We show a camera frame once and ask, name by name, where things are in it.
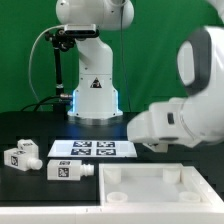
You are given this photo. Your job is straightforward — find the white square tabletop part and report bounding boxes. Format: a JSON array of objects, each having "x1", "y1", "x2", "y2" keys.
[{"x1": 99, "y1": 163, "x2": 224, "y2": 208}]

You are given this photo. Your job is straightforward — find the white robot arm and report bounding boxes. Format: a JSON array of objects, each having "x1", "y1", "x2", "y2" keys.
[{"x1": 56, "y1": 0, "x2": 224, "y2": 147}]

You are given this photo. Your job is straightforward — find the white paper with tags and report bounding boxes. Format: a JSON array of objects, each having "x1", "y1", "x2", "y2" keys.
[{"x1": 48, "y1": 140, "x2": 137, "y2": 158}]

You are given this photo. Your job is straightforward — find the black cables at base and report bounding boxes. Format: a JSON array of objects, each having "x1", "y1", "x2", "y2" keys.
[{"x1": 20, "y1": 94, "x2": 73, "y2": 112}]

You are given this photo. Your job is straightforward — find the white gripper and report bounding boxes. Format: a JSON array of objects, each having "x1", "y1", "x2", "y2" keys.
[{"x1": 127, "y1": 101, "x2": 190, "y2": 144}]

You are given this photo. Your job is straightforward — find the white L-shaped fence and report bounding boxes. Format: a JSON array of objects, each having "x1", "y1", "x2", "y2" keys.
[{"x1": 0, "y1": 166, "x2": 224, "y2": 224}]

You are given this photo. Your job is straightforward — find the white camera cable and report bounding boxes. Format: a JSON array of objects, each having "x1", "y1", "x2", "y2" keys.
[{"x1": 27, "y1": 23, "x2": 65, "y2": 104}]

